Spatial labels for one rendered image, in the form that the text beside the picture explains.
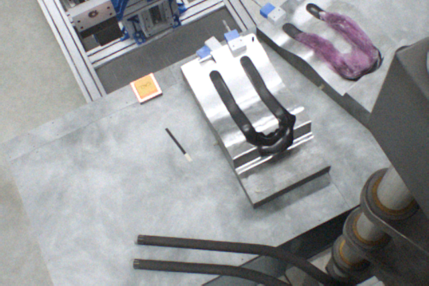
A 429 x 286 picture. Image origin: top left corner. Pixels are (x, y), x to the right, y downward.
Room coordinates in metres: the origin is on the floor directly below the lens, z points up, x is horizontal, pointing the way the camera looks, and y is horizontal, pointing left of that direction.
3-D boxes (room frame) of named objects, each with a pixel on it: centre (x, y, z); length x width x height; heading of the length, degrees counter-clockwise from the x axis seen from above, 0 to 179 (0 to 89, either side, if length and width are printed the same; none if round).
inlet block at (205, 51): (1.02, -0.01, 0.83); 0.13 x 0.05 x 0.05; 117
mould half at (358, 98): (0.94, -0.45, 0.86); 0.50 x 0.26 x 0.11; 34
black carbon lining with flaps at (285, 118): (0.78, -0.13, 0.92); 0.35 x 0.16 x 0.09; 16
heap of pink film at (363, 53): (0.94, -0.44, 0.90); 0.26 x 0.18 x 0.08; 34
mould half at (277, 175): (0.76, -0.13, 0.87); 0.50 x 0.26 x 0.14; 16
